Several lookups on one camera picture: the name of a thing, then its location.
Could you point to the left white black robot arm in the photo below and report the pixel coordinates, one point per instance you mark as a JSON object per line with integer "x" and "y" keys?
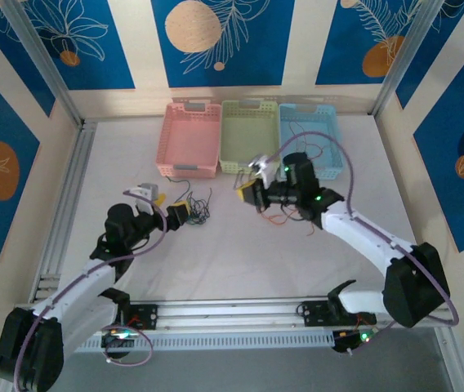
{"x": 81, "y": 286}

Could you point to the green perforated plastic basket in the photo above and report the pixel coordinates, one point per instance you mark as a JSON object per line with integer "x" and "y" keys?
{"x": 244, "y": 134}

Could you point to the pink perforated plastic basket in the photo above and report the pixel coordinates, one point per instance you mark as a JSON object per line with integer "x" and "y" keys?
{"x": 187, "y": 139}

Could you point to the blue perforated plastic basket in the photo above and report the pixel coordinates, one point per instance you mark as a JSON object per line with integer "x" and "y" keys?
{"x": 326, "y": 122}

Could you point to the controller board with green light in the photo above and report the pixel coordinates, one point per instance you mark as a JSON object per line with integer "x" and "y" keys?
{"x": 119, "y": 337}
{"x": 348, "y": 339}

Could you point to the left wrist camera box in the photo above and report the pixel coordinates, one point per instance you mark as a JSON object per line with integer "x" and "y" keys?
{"x": 148, "y": 190}

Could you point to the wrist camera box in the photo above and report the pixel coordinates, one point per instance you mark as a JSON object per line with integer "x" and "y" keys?
{"x": 261, "y": 164}
{"x": 148, "y": 190}

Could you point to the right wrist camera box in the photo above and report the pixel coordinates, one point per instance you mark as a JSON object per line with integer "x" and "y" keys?
{"x": 261, "y": 164}

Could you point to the aluminium frame rail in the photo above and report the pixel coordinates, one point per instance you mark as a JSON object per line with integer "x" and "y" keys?
{"x": 456, "y": 363}
{"x": 68, "y": 196}

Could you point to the long aluminium base rail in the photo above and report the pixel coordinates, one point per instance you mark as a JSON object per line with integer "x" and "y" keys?
{"x": 224, "y": 312}

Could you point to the aluminium frame post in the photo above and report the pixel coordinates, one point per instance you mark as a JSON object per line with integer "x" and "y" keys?
{"x": 413, "y": 49}
{"x": 44, "y": 61}

